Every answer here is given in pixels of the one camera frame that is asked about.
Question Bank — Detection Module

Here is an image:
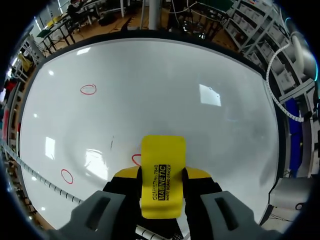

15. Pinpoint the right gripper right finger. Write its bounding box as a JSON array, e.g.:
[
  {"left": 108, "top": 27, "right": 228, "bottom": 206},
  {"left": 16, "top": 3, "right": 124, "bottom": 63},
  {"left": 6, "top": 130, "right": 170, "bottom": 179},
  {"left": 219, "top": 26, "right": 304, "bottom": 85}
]
[{"left": 183, "top": 166, "right": 264, "bottom": 240}]

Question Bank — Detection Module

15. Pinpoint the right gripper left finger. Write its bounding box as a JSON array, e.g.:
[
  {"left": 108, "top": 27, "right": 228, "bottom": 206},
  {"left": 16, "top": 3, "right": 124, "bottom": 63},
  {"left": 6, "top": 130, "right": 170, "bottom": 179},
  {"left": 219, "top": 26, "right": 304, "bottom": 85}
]
[{"left": 46, "top": 166, "right": 141, "bottom": 240}]

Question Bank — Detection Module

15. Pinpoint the yellow whiteboard eraser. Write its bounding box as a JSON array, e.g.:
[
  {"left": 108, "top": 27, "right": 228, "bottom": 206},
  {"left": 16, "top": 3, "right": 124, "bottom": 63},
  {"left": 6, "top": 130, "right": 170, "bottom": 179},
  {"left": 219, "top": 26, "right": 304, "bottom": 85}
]
[{"left": 140, "top": 135, "right": 187, "bottom": 219}]

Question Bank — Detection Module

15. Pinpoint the large whiteboard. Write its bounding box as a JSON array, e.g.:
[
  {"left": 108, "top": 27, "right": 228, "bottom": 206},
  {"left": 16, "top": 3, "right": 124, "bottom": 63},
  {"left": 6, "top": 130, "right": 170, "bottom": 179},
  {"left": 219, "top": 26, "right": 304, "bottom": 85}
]
[{"left": 18, "top": 37, "right": 281, "bottom": 239}]

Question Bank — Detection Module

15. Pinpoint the person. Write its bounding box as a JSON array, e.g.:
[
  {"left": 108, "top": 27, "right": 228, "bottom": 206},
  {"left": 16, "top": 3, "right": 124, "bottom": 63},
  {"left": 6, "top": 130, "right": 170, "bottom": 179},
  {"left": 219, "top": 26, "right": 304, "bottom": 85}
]
[{"left": 65, "top": 0, "right": 85, "bottom": 20}]

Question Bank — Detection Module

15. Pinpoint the white cable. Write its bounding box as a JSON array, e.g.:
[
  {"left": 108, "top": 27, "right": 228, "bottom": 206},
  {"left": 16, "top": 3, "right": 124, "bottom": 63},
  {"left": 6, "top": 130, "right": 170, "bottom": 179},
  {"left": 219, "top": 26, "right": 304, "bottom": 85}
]
[
  {"left": 265, "top": 41, "right": 305, "bottom": 124},
  {"left": 0, "top": 143, "right": 157, "bottom": 240}
]

